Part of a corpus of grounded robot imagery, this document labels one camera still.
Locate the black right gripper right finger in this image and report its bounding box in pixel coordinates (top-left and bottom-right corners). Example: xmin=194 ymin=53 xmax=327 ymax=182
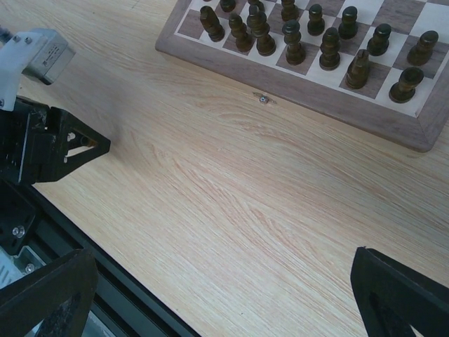
xmin=350 ymin=246 xmax=448 ymax=336

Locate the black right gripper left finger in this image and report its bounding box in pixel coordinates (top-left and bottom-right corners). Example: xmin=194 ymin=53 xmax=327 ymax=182
xmin=1 ymin=249 xmax=98 ymax=336

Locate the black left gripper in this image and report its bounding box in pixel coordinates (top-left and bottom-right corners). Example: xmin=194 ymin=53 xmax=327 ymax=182
xmin=1 ymin=98 xmax=111 ymax=185

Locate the dark pawn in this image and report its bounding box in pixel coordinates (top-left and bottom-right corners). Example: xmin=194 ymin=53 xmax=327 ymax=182
xmin=367 ymin=23 xmax=391 ymax=56
xmin=307 ymin=4 xmax=325 ymax=37
xmin=338 ymin=6 xmax=358 ymax=40
xmin=200 ymin=6 xmax=225 ymax=42
xmin=281 ymin=0 xmax=300 ymax=22
xmin=407 ymin=30 xmax=439 ymax=66

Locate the dark chess piece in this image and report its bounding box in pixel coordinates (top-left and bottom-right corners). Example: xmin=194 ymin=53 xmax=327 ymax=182
xmin=282 ymin=20 xmax=306 ymax=65
xmin=247 ymin=0 xmax=264 ymax=12
xmin=389 ymin=67 xmax=424 ymax=103
xmin=319 ymin=27 xmax=340 ymax=71
xmin=345 ymin=49 xmax=370 ymax=89
xmin=228 ymin=12 xmax=253 ymax=53
xmin=246 ymin=6 xmax=276 ymax=56
xmin=220 ymin=0 xmax=236 ymax=13

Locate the wooden folding chess board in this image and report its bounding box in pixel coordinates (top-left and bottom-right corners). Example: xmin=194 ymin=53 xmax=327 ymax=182
xmin=156 ymin=1 xmax=448 ymax=152

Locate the light blue slotted cable duct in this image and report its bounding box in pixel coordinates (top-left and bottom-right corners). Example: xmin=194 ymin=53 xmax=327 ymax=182
xmin=0 ymin=249 xmax=22 ymax=288

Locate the black aluminium frame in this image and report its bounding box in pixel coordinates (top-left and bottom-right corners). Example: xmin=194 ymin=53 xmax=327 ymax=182
xmin=0 ymin=178 xmax=201 ymax=337

